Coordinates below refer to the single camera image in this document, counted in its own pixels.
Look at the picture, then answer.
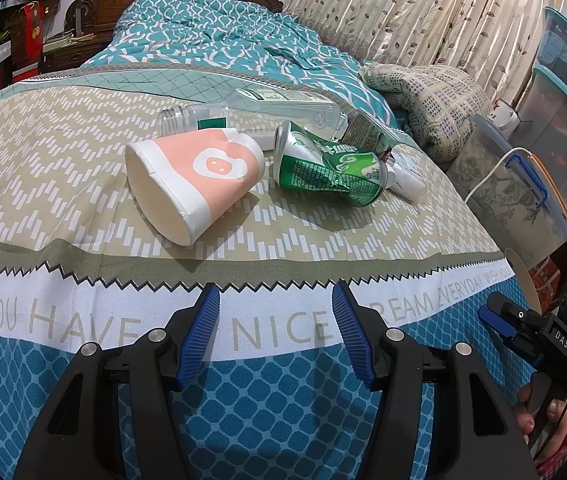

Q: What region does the person's right hand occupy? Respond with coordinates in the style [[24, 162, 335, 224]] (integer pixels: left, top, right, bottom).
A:
[[515, 384, 567, 446]]

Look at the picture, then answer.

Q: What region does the clear plastic bottle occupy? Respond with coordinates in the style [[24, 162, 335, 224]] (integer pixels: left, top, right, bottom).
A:
[[160, 87, 349, 143]]

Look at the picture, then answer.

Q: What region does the pink paper cup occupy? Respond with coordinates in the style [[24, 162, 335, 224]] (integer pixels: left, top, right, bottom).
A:
[[126, 127, 265, 247]]

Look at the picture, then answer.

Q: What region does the red gift box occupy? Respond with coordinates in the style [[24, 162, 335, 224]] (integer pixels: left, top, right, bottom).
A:
[[10, 2, 46, 83]]

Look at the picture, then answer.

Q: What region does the round cardboard fan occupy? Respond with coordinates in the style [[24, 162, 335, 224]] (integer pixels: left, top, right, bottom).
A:
[[503, 247, 541, 311]]

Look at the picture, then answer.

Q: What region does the teal patterned quilt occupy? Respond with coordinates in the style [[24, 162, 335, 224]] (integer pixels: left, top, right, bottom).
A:
[[83, 0, 399, 126]]

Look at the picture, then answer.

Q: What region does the silver foil packet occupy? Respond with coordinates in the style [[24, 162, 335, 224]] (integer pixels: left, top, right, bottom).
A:
[[338, 111, 397, 153]]

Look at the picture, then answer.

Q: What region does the clear storage box teal lid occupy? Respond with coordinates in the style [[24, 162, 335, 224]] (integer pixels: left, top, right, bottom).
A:
[[513, 65, 567, 211]]

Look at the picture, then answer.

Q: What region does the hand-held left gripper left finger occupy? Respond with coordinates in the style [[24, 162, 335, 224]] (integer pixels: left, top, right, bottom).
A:
[[13, 284, 221, 480]]

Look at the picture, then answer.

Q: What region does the white cable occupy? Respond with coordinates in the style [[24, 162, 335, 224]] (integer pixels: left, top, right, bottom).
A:
[[466, 147, 539, 201]]

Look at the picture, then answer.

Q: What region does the white mug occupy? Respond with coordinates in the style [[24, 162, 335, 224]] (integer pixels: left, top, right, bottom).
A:
[[493, 102, 520, 133]]

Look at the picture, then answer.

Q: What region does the white lotion tube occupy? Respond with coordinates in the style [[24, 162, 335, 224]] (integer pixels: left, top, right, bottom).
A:
[[386, 152, 428, 204]]

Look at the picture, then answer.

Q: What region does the beige checked cushion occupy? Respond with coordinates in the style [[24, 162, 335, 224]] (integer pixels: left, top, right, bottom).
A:
[[360, 62, 489, 163]]

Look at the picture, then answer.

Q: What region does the clear storage box orange lid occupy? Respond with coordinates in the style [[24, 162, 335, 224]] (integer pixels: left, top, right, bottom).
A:
[[456, 115, 567, 266]]

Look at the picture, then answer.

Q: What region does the leaf print curtain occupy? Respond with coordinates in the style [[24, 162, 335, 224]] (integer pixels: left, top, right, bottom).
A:
[[283, 0, 564, 111]]

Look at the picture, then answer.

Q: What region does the wooden nightstand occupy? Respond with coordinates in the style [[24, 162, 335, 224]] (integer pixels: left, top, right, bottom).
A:
[[40, 30, 114, 73]]

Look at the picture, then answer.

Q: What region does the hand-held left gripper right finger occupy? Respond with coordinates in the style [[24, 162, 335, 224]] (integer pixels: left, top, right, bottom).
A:
[[331, 280, 537, 480]]

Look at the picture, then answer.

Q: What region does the crushed green can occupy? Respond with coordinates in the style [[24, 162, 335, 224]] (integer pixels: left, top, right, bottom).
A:
[[273, 121, 389, 208]]

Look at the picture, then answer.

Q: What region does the printed bed sheet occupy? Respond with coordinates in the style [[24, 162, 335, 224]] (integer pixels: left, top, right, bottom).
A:
[[0, 65, 534, 480]]

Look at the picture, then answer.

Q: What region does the person's right forearm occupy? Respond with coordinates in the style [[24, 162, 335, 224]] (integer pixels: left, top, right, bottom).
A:
[[533, 425, 567, 480]]

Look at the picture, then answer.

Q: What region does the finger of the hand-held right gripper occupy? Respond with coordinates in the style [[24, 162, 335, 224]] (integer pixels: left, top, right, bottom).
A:
[[480, 291, 548, 341], [506, 331, 550, 370]]

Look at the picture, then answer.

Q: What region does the orange cardboard box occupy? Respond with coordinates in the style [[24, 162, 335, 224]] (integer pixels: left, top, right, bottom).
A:
[[528, 257, 563, 311]]

